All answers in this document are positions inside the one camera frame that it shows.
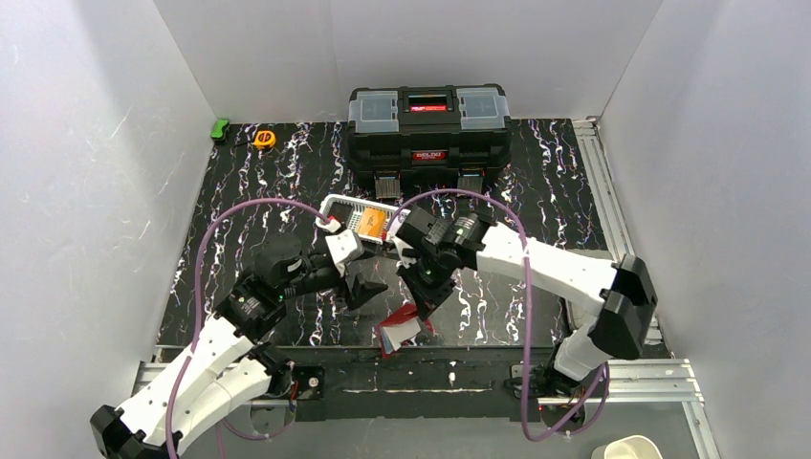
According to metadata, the red leather card holder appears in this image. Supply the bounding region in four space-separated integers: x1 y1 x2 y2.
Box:
374 303 435 359

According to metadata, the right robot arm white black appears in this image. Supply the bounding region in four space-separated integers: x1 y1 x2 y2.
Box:
385 208 658 383

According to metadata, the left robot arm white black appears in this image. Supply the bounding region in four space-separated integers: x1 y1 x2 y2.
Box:
90 229 387 458

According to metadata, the white plastic basket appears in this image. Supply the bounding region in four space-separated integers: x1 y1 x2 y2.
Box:
319 193 397 245

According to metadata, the black plastic toolbox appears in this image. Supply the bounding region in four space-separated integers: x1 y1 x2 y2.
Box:
341 83 513 199

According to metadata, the orange tape measure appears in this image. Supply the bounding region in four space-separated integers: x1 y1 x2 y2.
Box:
252 130 276 149

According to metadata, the green small object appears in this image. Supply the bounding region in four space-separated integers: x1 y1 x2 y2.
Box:
209 119 230 143

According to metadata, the white cup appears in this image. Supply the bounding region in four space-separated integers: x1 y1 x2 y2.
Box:
590 435 663 459

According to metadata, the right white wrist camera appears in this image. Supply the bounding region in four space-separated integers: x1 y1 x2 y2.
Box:
386 232 413 260

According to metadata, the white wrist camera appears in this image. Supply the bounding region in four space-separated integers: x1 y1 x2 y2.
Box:
324 219 365 277
386 232 413 260

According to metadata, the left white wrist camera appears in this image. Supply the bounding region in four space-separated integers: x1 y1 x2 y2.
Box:
324 219 365 277

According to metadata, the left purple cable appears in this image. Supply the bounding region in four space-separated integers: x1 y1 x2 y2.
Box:
164 198 334 459

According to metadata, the purple cable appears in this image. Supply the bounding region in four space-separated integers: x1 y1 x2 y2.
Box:
164 198 334 459
384 188 611 444

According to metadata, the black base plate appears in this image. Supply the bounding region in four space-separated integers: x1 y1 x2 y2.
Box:
281 346 523 422

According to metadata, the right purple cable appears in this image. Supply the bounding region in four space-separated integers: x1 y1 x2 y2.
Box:
384 188 611 444

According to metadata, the aluminium rail frame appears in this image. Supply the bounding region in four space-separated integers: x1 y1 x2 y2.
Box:
120 118 720 459

